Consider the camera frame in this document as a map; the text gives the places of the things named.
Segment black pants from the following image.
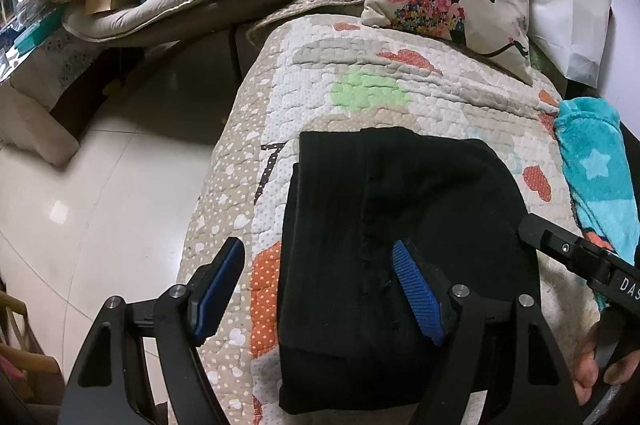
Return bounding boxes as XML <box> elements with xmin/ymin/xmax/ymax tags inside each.
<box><xmin>277</xmin><ymin>128</ymin><xmax>540</xmax><ymax>414</ymax></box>

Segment person's right hand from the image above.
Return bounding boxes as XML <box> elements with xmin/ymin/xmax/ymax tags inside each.
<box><xmin>572</xmin><ymin>323</ymin><xmax>640</xmax><ymax>405</ymax></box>

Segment wooden chair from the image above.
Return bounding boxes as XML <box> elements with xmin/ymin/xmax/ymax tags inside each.
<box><xmin>1</xmin><ymin>292</ymin><xmax>65</xmax><ymax>405</ymax></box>

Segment teal star fleece blanket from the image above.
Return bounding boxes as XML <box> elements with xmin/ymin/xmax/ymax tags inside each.
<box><xmin>553</xmin><ymin>96</ymin><xmax>639</xmax><ymax>265</ymax></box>

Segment white pillow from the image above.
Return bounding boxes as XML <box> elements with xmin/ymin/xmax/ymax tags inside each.
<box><xmin>528</xmin><ymin>0</ymin><xmax>612</xmax><ymax>87</ymax></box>

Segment beige draped cloth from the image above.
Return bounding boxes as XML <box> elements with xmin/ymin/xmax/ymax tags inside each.
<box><xmin>0</xmin><ymin>28</ymin><xmax>102</xmax><ymax>166</ymax></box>

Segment patchwork heart quilt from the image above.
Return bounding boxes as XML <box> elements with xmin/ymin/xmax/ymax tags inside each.
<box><xmin>179</xmin><ymin>0</ymin><xmax>577</xmax><ymax>424</ymax></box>

